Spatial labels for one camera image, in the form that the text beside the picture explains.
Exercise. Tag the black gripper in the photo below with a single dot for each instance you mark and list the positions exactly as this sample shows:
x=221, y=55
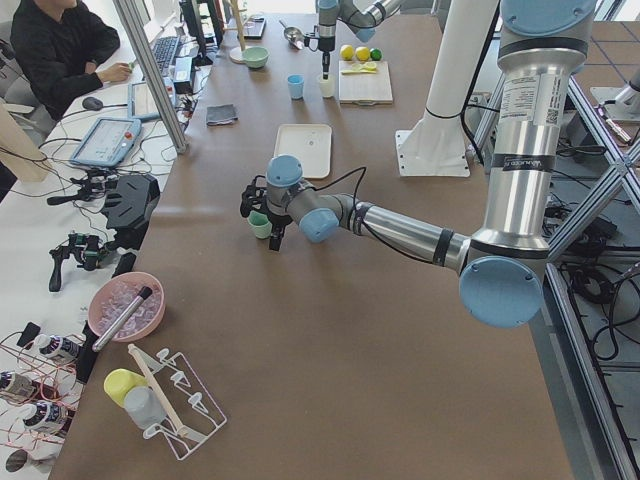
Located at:
x=277, y=223
x=326, y=45

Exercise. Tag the mint green plastic cup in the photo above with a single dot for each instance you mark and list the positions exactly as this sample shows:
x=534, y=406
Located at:
x=260, y=224

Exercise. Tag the pale yellow plastic cup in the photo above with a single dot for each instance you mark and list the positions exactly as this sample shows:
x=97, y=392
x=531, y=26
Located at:
x=326, y=86

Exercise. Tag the light blue plastic cup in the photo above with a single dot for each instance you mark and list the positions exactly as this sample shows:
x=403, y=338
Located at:
x=295, y=83

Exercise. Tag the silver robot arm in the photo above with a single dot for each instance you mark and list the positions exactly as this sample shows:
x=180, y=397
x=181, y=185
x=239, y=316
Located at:
x=501, y=266
x=362, y=23

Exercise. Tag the beige rabbit print tray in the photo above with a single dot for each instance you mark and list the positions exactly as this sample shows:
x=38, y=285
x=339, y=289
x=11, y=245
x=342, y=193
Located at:
x=310, y=144

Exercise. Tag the lower whole lemon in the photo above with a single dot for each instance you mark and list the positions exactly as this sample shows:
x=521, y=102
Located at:
x=347, y=52

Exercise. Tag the whole lemon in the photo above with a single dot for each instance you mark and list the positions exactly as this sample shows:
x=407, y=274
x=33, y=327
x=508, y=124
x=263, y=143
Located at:
x=362, y=53
x=347, y=52

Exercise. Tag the metal scoop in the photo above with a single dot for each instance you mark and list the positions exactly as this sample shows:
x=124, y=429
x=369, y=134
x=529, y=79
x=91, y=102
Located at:
x=293, y=35

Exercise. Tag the upper whole lemon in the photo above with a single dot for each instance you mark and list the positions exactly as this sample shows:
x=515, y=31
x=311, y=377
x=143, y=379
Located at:
x=362, y=53

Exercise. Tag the yellow plastic knife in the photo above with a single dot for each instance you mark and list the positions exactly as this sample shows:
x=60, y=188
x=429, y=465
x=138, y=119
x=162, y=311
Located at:
x=350, y=72

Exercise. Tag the wooden cutting board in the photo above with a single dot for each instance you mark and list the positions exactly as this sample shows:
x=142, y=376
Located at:
x=365, y=89

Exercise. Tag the green lime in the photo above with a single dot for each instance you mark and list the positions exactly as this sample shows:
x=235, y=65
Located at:
x=376, y=54

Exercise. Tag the green bowl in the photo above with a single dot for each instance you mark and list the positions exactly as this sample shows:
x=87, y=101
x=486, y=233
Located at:
x=255, y=57

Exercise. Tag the wooden stand with base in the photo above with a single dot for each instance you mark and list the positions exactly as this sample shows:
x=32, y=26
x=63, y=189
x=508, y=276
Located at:
x=237, y=53

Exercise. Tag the grey folded cloth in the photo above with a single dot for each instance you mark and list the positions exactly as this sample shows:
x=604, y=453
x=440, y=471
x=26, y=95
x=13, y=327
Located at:
x=221, y=115

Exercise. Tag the metal tube in bowl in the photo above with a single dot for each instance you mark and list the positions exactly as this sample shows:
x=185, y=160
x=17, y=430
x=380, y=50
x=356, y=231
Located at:
x=119, y=322

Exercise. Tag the black keyboard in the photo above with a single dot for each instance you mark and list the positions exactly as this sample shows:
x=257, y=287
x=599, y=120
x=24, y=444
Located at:
x=164, y=51

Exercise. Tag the blue teach pendant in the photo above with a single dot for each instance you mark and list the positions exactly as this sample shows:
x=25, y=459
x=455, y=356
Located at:
x=107, y=143
x=141, y=104

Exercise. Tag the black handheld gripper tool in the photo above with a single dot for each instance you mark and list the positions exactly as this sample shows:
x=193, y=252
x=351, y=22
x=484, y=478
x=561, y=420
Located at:
x=88, y=250

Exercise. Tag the yellow cup on rack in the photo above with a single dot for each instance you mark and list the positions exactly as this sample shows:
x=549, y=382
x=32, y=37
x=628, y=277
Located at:
x=119, y=382

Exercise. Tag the grey cup on rack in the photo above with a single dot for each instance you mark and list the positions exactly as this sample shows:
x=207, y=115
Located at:
x=144, y=407

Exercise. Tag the black computer mouse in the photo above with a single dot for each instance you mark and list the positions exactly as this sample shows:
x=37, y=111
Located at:
x=92, y=104

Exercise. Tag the person in black shirt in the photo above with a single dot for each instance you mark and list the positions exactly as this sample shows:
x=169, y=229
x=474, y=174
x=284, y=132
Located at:
x=59, y=46

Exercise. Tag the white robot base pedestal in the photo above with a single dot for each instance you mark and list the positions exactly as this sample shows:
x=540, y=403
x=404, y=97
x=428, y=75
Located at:
x=436, y=146

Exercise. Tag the white wire cup rack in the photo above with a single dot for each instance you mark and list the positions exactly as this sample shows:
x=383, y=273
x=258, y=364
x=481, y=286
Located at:
x=193, y=414

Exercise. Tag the aluminium frame post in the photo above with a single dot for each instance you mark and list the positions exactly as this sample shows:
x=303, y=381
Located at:
x=133, y=25

